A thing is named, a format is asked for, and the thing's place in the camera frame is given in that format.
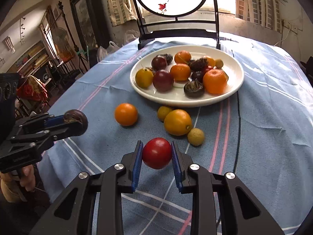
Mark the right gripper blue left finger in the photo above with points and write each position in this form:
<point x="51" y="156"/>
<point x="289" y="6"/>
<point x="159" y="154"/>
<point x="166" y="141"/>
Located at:
<point x="135" y="166"/>

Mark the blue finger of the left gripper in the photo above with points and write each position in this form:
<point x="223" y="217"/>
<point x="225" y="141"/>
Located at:
<point x="54" y="121"/>

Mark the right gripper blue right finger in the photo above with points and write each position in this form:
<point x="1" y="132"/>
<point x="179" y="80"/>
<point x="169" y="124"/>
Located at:
<point x="176" y="163"/>

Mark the dark passion fruit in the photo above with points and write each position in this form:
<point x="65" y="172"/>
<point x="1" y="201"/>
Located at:
<point x="76" y="122"/>

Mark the red tomato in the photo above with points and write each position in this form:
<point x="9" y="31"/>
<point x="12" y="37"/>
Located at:
<point x="157" y="153"/>

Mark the large dark red plum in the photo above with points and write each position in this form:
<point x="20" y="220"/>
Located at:
<point x="163" y="81"/>

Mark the large orange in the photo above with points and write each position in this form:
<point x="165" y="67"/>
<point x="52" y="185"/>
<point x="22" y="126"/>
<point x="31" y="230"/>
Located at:
<point x="215" y="81"/>

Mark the person left hand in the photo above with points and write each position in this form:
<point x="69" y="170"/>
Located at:
<point x="12" y="186"/>

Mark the small green lime fruit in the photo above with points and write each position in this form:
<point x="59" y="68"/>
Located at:
<point x="196" y="137"/>

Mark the yellow orange fruit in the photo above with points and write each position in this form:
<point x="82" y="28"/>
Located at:
<point x="178" y="122"/>

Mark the mandarin orange right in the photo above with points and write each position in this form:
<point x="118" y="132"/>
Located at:
<point x="126" y="114"/>

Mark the plastic bags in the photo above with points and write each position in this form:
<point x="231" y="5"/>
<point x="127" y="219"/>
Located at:
<point x="104" y="52"/>

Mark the brown wrinkled fruit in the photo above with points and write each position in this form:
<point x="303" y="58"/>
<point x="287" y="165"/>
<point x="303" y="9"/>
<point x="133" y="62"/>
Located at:
<point x="194" y="89"/>

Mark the yellow-green round fruit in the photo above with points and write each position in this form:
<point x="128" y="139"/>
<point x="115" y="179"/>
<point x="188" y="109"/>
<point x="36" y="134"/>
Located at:
<point x="144" y="78"/>

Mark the blue striped tablecloth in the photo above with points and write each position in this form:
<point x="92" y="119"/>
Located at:
<point x="262" y="133"/>

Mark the white oval plate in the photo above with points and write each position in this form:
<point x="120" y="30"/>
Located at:
<point x="200" y="59"/>

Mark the small mandarin orange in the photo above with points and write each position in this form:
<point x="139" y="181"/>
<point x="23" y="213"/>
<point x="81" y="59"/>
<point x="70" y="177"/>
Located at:
<point x="180" y="72"/>

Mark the black coat stand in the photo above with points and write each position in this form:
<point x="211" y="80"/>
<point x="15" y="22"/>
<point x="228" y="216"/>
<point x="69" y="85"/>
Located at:
<point x="79" y="52"/>

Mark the left striped curtain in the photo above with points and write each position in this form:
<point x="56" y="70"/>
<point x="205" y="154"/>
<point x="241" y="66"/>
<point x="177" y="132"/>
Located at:
<point x="121" y="11"/>

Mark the striped curtain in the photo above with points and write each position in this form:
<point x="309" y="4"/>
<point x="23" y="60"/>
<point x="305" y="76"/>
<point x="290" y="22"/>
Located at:
<point x="261" y="12"/>
<point x="121" y="11"/>

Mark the right striped curtain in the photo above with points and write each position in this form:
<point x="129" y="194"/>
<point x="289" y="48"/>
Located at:
<point x="261" y="12"/>

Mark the dark framed wall painting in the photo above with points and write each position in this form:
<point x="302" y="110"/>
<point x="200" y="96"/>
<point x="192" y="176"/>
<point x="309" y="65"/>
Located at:
<point x="90" y="23"/>

